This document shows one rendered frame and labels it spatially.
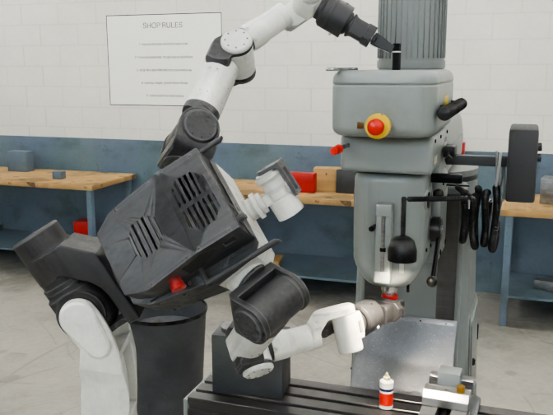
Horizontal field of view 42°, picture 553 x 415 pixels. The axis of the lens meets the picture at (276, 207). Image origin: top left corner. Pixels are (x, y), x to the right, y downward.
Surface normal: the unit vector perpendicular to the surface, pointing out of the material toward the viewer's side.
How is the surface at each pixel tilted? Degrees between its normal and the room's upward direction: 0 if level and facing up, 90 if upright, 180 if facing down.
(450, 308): 90
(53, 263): 90
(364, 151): 90
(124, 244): 74
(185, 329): 93
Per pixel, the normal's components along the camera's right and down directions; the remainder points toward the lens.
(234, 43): -0.05, -0.50
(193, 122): 0.41, -0.33
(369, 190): -0.42, 0.18
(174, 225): -0.47, -0.10
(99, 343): 0.01, 0.19
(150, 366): -0.22, 0.25
